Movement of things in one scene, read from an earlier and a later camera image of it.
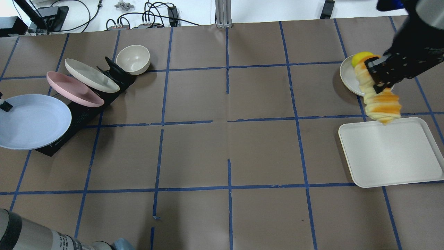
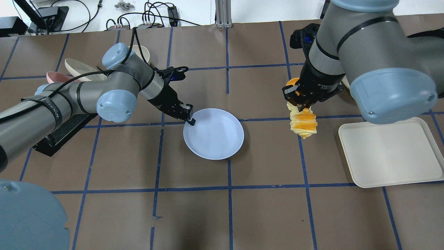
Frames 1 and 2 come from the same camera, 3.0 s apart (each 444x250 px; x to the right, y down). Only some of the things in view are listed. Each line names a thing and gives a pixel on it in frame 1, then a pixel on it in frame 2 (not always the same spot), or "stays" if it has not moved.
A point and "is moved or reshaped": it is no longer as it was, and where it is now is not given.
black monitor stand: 45,19 stays
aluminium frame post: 223,14 stays
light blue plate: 35,121 to 217,134
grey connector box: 140,26 stays
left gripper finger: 6,106 to 192,122
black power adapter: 172,13 stays
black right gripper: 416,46 to 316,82
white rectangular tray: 403,151 stays
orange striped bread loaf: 384,107 is moved or reshaped
